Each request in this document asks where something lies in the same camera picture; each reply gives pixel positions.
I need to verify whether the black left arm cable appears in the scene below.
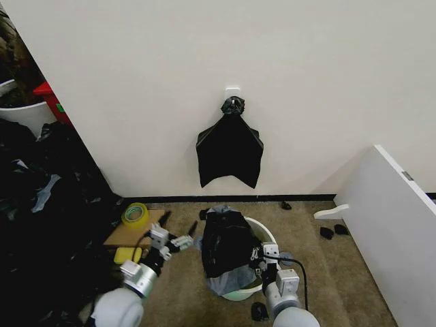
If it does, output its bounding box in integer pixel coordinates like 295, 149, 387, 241
135, 231, 153, 263

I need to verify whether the white panel foot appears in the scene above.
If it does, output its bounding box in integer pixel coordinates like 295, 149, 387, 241
313, 204, 351, 221

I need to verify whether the yellow sponge block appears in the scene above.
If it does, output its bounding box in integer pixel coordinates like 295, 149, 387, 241
113, 247, 143, 265

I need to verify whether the black baseboard strip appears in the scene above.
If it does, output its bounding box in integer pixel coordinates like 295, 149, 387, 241
118, 193, 337, 206

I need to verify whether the brown cardboard sheet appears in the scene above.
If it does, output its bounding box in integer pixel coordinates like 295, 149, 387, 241
103, 208, 166, 251

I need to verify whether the white round trash bin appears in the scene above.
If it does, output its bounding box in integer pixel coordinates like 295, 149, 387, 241
220, 216, 275, 302

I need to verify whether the large white bin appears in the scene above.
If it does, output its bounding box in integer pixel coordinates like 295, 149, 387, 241
0, 79, 57, 139

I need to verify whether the red box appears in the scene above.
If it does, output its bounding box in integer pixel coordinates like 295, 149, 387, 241
32, 80, 73, 125

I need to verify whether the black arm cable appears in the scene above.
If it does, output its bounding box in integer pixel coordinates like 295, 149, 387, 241
279, 258, 310, 311
135, 231, 153, 263

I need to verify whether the dark brown mottled cloth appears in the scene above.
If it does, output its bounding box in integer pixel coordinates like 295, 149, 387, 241
0, 5, 46, 107

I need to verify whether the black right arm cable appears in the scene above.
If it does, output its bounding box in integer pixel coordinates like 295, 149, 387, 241
279, 258, 310, 311

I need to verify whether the pile of black garbage bags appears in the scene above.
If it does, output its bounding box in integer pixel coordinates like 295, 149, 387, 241
0, 119, 123, 327

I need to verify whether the white board panel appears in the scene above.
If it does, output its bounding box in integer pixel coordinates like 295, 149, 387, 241
332, 144, 436, 327

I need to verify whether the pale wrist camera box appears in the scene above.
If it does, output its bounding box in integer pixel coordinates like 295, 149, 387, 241
261, 241, 281, 265
149, 227, 170, 251

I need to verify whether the black garbage bag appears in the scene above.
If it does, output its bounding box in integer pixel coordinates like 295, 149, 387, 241
196, 96, 265, 190
200, 205, 264, 298

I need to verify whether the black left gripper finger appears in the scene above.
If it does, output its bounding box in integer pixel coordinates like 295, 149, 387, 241
149, 211, 172, 236
167, 220, 199, 255

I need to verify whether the yellow tape roll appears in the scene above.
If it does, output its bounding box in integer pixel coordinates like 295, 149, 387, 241
121, 202, 149, 228

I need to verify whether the black hanging garbage bag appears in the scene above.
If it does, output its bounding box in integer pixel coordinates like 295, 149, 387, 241
196, 96, 265, 190

